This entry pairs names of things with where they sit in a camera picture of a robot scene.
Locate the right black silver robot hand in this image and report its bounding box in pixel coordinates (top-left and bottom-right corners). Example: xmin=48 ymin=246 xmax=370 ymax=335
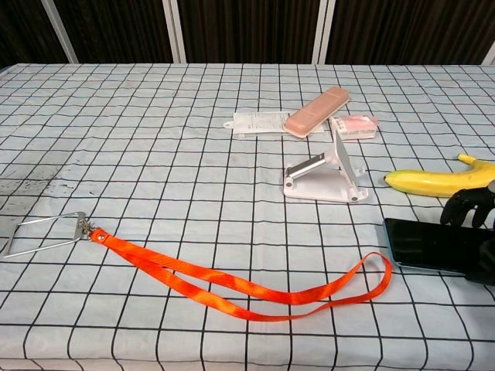
xmin=440 ymin=184 xmax=495 ymax=287

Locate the black smartphone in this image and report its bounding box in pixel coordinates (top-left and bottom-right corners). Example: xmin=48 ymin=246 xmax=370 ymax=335
xmin=382 ymin=217 xmax=495 ymax=276

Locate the white folding phone stand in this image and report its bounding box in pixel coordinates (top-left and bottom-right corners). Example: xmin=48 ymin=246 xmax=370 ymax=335
xmin=282 ymin=129 xmax=370 ymax=204

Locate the yellow banana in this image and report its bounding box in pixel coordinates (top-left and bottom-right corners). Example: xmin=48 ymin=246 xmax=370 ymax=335
xmin=383 ymin=153 xmax=495 ymax=199

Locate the small pink wrapped package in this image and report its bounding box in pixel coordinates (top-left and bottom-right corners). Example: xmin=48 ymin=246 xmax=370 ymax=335
xmin=328 ymin=114 xmax=380 ymax=141

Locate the pink oblong case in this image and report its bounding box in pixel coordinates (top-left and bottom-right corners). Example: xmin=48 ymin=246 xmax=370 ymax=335
xmin=283 ymin=87 xmax=351 ymax=139

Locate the white flat blister package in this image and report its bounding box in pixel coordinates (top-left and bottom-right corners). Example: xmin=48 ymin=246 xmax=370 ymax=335
xmin=223 ymin=111 xmax=326 ymax=138

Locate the checked white tablecloth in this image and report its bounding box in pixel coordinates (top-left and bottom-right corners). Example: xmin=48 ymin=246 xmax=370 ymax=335
xmin=0 ymin=63 xmax=495 ymax=371

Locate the clear badge holder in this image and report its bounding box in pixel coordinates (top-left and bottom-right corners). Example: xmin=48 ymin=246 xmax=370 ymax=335
xmin=2 ymin=210 xmax=97 ymax=259

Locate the white metal frame post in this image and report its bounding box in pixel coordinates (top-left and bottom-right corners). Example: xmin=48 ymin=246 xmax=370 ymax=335
xmin=481 ymin=38 xmax=495 ymax=66
xmin=311 ymin=0 xmax=336 ymax=65
xmin=162 ymin=0 xmax=189 ymax=64
xmin=40 ymin=0 xmax=80 ymax=64

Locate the orange lanyard strap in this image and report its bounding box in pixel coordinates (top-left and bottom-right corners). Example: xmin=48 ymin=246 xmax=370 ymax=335
xmin=89 ymin=227 xmax=394 ymax=322

